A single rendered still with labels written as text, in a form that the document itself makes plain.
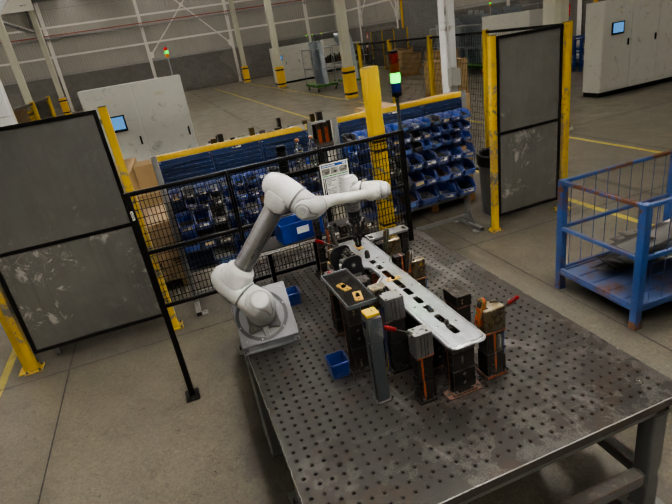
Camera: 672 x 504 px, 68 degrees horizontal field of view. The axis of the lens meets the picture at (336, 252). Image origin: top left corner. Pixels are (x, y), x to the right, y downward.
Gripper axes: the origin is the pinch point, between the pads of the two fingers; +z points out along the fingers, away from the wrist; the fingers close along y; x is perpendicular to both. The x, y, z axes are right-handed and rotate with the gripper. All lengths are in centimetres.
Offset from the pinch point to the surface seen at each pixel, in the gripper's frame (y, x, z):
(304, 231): -23.4, 35.5, -1.6
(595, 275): 199, 8, 91
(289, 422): -76, -89, 36
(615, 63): 900, 643, 41
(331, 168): 8, 55, -34
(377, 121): 48, 58, -57
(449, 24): 302, 364, -104
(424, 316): -5, -89, 6
